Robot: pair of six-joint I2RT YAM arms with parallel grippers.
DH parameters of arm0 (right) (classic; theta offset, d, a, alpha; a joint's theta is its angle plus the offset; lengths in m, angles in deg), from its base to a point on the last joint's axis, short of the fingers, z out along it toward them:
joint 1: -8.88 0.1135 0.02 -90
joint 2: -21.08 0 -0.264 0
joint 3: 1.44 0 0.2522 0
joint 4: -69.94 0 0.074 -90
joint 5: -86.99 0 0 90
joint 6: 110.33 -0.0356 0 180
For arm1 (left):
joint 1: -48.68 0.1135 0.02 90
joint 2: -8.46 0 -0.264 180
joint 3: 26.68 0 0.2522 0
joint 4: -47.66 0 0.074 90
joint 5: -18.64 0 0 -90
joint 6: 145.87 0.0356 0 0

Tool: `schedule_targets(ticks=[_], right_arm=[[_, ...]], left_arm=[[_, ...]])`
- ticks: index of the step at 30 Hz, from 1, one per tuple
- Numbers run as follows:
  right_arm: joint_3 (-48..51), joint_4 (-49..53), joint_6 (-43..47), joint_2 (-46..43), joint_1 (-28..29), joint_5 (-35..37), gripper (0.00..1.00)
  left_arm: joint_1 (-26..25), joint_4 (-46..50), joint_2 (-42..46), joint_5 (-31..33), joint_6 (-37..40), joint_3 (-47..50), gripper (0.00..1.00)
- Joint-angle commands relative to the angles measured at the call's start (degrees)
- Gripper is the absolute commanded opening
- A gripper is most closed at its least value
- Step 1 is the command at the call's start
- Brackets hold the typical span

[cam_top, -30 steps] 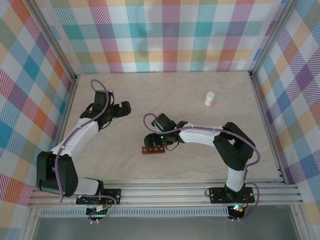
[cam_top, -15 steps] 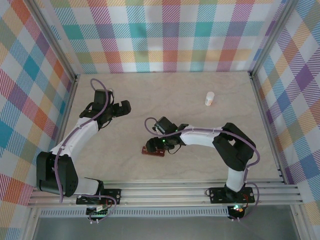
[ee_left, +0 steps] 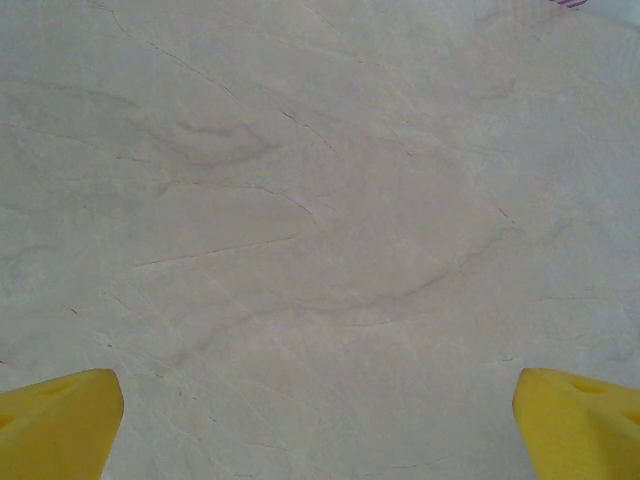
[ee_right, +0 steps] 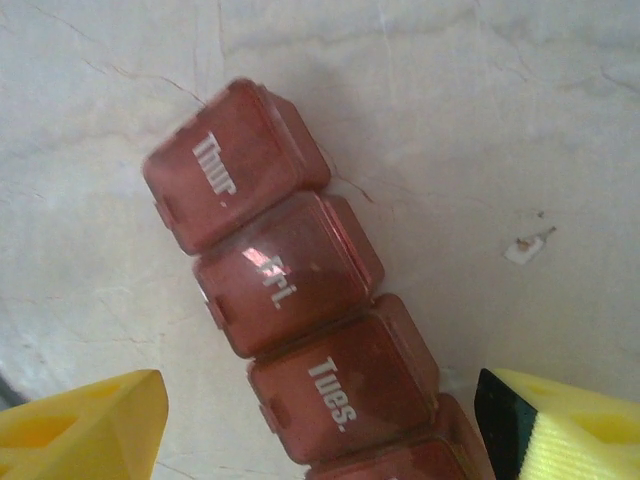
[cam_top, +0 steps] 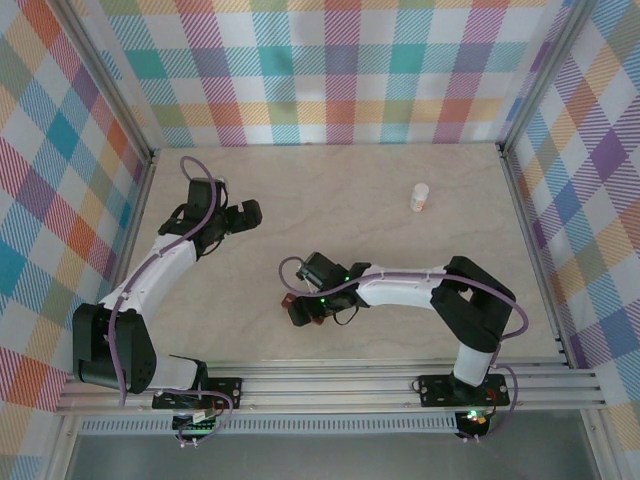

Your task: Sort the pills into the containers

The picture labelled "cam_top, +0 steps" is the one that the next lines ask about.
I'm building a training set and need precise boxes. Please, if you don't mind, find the aluminium lower frame bar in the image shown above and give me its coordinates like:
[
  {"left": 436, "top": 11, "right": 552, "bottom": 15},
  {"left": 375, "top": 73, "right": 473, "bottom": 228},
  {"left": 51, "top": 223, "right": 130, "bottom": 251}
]
[
  {"left": 47, "top": 414, "right": 84, "bottom": 480},
  {"left": 579, "top": 410, "right": 615, "bottom": 480}
]

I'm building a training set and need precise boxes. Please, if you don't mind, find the grey metal lower panel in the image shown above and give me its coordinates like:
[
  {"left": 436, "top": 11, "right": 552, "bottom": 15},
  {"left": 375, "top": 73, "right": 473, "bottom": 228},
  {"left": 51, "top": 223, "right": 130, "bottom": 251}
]
[{"left": 69, "top": 432, "right": 596, "bottom": 480}]

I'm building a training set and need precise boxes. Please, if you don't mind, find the grey slotted cable duct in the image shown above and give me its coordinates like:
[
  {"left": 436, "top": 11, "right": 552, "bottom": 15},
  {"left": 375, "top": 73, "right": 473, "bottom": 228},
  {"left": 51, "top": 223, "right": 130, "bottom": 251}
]
[{"left": 79, "top": 418, "right": 460, "bottom": 435}]

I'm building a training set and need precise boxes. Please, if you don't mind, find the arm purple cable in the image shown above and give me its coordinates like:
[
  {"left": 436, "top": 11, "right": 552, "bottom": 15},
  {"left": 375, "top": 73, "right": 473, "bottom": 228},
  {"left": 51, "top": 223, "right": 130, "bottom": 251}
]
[
  {"left": 110, "top": 156, "right": 236, "bottom": 449},
  {"left": 277, "top": 256, "right": 529, "bottom": 444}
]

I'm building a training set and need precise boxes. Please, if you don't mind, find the aluminium frame rail with slots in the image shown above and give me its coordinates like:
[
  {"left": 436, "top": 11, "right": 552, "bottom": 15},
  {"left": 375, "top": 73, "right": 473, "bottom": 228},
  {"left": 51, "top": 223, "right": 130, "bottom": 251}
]
[{"left": 53, "top": 367, "right": 607, "bottom": 416}]

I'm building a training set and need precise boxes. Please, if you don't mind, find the aluminium corner post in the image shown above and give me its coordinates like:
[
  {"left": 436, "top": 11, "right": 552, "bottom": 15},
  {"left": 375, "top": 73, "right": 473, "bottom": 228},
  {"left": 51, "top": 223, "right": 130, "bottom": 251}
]
[
  {"left": 497, "top": 0, "right": 595, "bottom": 154},
  {"left": 58, "top": 0, "right": 157, "bottom": 162}
]

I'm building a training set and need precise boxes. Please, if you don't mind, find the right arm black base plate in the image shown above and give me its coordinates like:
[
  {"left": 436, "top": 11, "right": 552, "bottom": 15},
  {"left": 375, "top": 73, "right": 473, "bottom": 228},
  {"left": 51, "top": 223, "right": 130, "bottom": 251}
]
[{"left": 417, "top": 373, "right": 511, "bottom": 408}]

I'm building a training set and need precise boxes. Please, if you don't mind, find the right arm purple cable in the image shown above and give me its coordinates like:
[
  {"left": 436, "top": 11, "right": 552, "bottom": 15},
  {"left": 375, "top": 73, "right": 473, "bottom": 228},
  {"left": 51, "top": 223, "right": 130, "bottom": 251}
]
[{"left": 277, "top": 256, "right": 529, "bottom": 444}]

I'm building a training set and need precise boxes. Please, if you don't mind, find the right gripper thin black cable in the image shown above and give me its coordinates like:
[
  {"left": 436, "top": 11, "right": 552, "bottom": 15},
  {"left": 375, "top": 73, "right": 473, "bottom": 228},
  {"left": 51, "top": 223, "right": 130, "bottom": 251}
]
[{"left": 330, "top": 302, "right": 362, "bottom": 328}]

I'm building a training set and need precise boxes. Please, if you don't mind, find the controller board with green light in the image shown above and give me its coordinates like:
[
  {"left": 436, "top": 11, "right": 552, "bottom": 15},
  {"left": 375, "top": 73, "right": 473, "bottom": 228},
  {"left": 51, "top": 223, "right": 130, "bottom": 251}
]
[{"left": 458, "top": 407, "right": 494, "bottom": 432}]

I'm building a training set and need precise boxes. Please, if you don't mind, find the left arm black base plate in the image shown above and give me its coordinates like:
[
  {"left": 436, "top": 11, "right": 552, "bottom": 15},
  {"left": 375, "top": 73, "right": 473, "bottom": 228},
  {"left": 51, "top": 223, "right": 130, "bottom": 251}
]
[{"left": 151, "top": 375, "right": 244, "bottom": 412}]

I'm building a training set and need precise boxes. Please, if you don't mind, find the red pill organizer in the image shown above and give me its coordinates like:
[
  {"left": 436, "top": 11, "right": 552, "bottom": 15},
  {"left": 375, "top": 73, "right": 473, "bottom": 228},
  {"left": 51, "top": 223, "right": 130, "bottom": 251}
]
[{"left": 280, "top": 293, "right": 327, "bottom": 327}]

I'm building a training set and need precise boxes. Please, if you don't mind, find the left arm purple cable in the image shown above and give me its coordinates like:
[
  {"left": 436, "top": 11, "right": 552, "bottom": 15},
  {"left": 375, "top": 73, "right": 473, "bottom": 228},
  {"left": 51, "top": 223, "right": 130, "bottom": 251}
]
[{"left": 110, "top": 156, "right": 236, "bottom": 449}]

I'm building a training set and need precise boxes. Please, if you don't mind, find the aluminium side rail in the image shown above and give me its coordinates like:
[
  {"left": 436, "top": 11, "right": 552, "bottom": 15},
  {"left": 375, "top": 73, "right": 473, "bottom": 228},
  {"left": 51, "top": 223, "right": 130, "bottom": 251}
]
[
  {"left": 496, "top": 143, "right": 575, "bottom": 370},
  {"left": 102, "top": 148, "right": 162, "bottom": 307}
]

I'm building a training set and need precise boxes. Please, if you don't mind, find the green terminal block board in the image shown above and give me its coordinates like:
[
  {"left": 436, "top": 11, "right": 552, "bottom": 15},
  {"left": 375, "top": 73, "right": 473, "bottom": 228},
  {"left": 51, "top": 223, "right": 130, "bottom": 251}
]
[{"left": 172, "top": 408, "right": 222, "bottom": 436}]

